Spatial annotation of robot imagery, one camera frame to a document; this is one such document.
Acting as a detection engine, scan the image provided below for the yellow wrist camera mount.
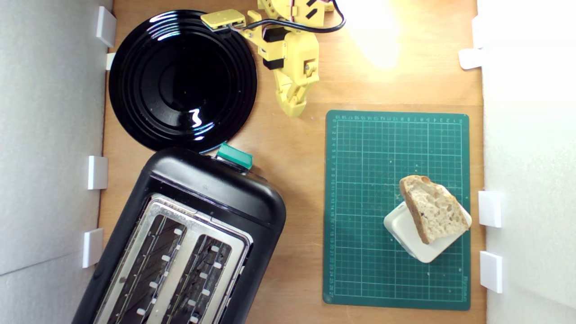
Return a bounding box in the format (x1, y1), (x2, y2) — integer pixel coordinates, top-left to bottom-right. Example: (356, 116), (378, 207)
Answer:
(201, 9), (248, 33)

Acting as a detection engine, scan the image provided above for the black cable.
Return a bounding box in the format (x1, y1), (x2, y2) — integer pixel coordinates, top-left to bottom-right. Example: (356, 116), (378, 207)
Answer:
(288, 0), (346, 35)

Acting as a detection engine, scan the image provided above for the brown bread slice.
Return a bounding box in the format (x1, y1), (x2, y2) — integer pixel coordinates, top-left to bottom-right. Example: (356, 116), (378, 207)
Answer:
(399, 175), (471, 245)

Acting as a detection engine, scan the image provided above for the white square block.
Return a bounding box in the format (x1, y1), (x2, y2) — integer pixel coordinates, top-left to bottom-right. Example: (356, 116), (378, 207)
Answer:
(383, 184), (473, 264)

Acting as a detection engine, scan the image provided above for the black round plate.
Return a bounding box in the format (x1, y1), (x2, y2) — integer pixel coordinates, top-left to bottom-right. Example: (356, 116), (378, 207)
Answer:
(108, 9), (258, 153)

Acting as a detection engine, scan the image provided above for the black two-slot toaster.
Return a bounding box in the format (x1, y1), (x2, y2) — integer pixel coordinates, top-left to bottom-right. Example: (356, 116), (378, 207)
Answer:
(72, 142), (287, 324)

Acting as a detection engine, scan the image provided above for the green cutting mat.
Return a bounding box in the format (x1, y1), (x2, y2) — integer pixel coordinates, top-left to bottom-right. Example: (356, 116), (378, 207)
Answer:
(323, 109), (471, 311)

